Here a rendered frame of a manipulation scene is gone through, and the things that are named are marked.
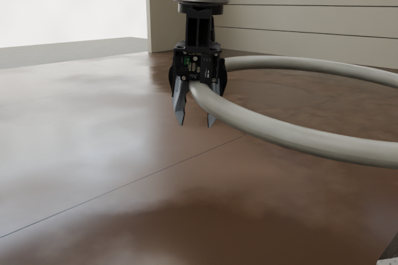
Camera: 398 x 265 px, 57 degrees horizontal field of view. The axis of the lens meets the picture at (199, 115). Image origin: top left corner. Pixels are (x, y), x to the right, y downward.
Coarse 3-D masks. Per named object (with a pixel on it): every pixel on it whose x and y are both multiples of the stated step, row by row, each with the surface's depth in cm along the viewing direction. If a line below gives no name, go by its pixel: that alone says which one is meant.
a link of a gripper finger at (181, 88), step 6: (180, 84) 61; (186, 84) 63; (174, 90) 64; (180, 90) 61; (186, 90) 64; (174, 96) 64; (180, 96) 63; (174, 102) 64; (180, 102) 64; (174, 108) 60; (180, 108) 65; (180, 114) 65; (180, 120) 66
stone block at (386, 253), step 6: (396, 234) 56; (396, 240) 54; (390, 246) 53; (396, 246) 52; (384, 252) 52; (390, 252) 51; (396, 252) 50; (384, 258) 50; (390, 258) 49; (396, 258) 48; (378, 264) 50; (384, 264) 49; (390, 264) 48; (396, 264) 47
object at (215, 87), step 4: (208, 84) 63; (212, 84) 61; (216, 84) 63; (212, 88) 61; (216, 88) 63; (216, 92) 63; (208, 116) 65; (212, 116) 65; (208, 120) 65; (212, 120) 65; (208, 124) 66; (212, 124) 65
